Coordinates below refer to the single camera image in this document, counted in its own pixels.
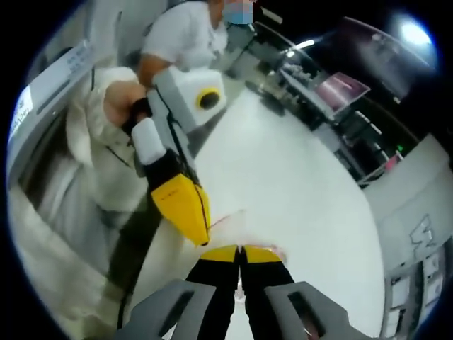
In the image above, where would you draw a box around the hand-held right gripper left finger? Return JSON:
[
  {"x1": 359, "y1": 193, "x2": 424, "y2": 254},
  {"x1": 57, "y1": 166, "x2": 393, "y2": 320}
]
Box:
[{"x1": 115, "y1": 244, "x2": 239, "y2": 340}]

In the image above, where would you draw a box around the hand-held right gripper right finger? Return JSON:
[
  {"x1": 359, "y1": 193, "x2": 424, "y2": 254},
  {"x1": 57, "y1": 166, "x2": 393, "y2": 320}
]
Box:
[{"x1": 240, "y1": 244, "x2": 373, "y2": 340}]

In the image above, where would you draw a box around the clear resealable bag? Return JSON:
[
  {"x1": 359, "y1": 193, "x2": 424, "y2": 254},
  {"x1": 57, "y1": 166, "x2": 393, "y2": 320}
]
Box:
[{"x1": 208, "y1": 208, "x2": 286, "y2": 258}]

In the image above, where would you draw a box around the person's left hand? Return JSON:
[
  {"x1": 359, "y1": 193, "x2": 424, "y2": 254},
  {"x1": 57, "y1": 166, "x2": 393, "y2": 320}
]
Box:
[{"x1": 103, "y1": 80, "x2": 147, "y2": 125}]

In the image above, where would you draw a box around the person's cream garment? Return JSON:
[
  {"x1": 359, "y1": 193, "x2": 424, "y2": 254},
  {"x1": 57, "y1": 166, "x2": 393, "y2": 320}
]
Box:
[{"x1": 7, "y1": 159, "x2": 149, "y2": 322}]

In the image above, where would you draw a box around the ceiling light strip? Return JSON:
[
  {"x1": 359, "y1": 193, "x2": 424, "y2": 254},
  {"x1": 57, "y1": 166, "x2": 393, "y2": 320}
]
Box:
[{"x1": 292, "y1": 37, "x2": 316, "y2": 51}]

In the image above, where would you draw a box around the grey metal shelving unit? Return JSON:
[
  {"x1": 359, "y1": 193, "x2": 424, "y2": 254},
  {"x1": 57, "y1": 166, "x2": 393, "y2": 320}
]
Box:
[{"x1": 384, "y1": 240, "x2": 453, "y2": 322}]

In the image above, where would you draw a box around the pink lit monitor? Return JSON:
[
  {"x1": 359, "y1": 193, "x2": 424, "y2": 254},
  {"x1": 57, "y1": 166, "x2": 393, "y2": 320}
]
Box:
[{"x1": 317, "y1": 72, "x2": 372, "y2": 117}]

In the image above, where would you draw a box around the dark hanging screen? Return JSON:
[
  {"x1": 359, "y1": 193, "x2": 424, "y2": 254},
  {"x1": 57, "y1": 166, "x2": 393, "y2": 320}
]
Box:
[{"x1": 335, "y1": 16, "x2": 437, "y2": 101}]

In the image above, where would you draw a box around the large oval ceiling light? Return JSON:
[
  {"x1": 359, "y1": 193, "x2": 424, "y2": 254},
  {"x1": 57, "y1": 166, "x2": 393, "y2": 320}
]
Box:
[{"x1": 398, "y1": 16, "x2": 433, "y2": 46}]

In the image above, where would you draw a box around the large letter wall sign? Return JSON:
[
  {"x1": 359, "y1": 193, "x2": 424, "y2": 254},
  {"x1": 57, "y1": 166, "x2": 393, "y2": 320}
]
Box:
[{"x1": 409, "y1": 213, "x2": 440, "y2": 256}]

